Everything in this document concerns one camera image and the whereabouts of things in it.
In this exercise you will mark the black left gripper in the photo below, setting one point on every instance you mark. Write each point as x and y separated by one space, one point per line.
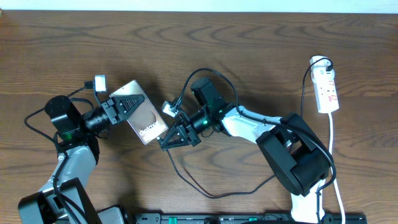
112 104

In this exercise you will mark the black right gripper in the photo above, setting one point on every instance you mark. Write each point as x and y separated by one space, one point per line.
183 140

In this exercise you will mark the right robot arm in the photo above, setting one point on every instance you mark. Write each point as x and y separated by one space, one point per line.
298 159

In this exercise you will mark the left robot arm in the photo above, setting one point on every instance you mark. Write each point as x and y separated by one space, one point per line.
63 198

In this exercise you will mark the white power strip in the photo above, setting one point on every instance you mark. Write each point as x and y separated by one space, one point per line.
325 90

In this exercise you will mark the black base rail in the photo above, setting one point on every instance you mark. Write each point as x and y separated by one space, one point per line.
232 218

